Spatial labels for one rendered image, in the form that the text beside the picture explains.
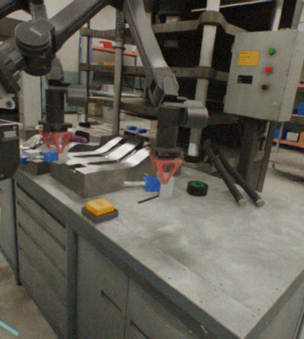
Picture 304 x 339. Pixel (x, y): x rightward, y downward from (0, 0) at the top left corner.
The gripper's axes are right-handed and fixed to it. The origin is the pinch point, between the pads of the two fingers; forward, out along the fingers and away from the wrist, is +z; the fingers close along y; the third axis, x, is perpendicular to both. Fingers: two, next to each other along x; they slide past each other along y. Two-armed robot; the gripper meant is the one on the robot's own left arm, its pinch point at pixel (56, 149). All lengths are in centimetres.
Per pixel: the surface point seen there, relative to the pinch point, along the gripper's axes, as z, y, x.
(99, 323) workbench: 57, -24, 0
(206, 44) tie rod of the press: -44, -9, -79
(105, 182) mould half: 11.1, -12.3, -11.4
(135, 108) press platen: -6, 47, -93
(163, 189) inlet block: 3.5, -40.7, -6.0
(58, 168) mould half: 9.7, 7.4, -5.6
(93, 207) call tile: 11.6, -23.8, 3.8
